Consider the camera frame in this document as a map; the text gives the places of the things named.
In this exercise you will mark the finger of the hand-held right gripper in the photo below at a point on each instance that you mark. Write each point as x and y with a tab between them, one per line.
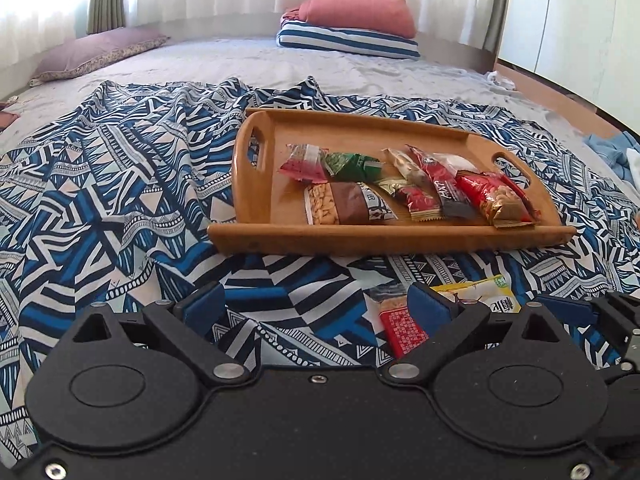
565	307

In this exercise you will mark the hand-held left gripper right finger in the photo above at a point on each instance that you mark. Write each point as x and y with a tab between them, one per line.
432	310

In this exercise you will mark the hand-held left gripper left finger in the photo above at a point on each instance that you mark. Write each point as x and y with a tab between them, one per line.
202	310

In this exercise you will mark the clear packet with red label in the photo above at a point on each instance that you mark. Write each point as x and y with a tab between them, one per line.
400	327

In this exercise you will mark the yellow snack packet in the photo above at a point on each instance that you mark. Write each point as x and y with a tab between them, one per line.
487	295

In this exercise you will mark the gold and red candy packet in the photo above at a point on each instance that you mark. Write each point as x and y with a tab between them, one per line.
415	200

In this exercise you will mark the red peanut packet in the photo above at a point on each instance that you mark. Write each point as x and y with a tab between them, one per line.
497	200

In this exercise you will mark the wooden tray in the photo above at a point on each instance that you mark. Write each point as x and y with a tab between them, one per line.
350	132

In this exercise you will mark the slim red snack stick packet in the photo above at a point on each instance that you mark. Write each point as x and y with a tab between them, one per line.
440	180

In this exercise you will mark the brown peanut bar packet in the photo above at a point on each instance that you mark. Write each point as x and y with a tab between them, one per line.
345	202

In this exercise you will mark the blue white patterned blanket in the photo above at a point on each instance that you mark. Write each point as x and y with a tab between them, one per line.
125	185

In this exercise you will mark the white snack packet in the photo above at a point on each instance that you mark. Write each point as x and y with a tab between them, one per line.
460	162

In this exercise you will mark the beige snack packet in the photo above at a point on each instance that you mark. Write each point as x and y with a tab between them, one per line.
402	162

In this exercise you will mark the light blue cloth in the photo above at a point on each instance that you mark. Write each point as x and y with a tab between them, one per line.
607	150

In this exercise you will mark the green snack packet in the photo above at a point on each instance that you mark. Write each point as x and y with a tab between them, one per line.
350	166

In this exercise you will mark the red watermelon print packet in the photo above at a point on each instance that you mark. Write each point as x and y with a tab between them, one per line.
302	162

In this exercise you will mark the white crumpled cloth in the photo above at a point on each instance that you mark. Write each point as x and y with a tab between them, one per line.
500	80

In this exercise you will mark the grey bed sheet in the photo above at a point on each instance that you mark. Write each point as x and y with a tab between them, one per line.
225	57

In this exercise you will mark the pink cloth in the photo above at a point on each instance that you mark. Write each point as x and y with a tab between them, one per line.
7	117

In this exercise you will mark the purple pillow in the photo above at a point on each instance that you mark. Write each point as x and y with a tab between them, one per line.
95	52

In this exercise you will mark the white wardrobe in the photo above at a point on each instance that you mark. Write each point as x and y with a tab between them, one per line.
575	25

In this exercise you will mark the blue white striped pillow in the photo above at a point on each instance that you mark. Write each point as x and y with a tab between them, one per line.
345	40

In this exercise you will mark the red pillow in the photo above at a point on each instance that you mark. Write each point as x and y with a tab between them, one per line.
360	10

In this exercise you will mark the wooden bed frame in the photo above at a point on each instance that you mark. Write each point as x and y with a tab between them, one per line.
545	85

